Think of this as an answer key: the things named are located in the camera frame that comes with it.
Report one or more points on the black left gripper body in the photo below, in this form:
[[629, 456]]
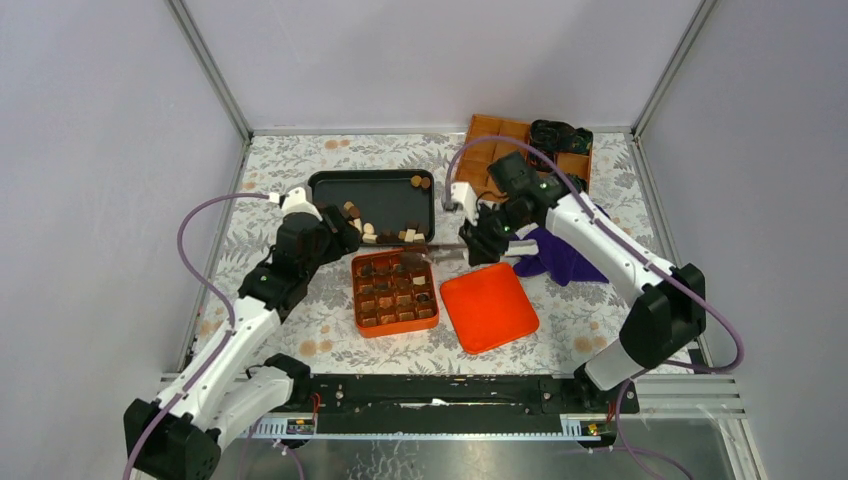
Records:
[[333, 246]]

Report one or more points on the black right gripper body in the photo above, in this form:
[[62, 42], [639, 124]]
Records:
[[494, 228]]

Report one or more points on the metal tongs white handle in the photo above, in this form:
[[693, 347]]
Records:
[[435, 253]]

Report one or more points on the orange chocolate box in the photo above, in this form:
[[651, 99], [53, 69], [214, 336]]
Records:
[[394, 292]]

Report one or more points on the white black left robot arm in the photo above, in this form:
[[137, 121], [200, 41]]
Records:
[[182, 433]]

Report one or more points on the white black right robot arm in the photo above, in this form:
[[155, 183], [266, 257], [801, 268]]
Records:
[[665, 301]]

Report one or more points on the black chocolate tray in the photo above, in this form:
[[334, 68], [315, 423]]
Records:
[[381, 203]]

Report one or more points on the purple cloth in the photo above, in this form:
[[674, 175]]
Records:
[[556, 258]]

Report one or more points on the orange box lid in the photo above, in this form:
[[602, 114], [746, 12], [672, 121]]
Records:
[[488, 308]]

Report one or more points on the orange compartment organizer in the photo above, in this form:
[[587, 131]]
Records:
[[472, 167]]

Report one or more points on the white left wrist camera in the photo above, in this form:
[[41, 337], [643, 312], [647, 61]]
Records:
[[296, 201]]

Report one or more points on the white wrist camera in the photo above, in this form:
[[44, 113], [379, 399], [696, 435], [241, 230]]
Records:
[[296, 201], [462, 197]]

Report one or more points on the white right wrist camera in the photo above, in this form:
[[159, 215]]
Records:
[[462, 197]]

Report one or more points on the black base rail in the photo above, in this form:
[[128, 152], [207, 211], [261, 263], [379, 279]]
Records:
[[453, 405]]

